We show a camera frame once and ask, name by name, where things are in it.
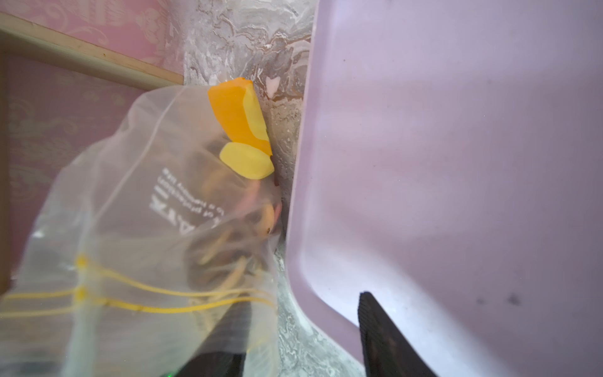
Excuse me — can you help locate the clear ziploc bag of cookies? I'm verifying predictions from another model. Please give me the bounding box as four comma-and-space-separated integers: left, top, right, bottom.
1, 78, 282, 376

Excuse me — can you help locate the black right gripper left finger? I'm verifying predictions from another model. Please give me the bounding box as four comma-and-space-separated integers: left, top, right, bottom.
175, 302, 252, 377

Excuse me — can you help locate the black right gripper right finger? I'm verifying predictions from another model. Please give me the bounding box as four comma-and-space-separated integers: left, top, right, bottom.
357, 292, 436, 377

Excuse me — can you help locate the lilac plastic tray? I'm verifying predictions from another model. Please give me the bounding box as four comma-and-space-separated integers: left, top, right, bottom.
286, 1, 602, 376

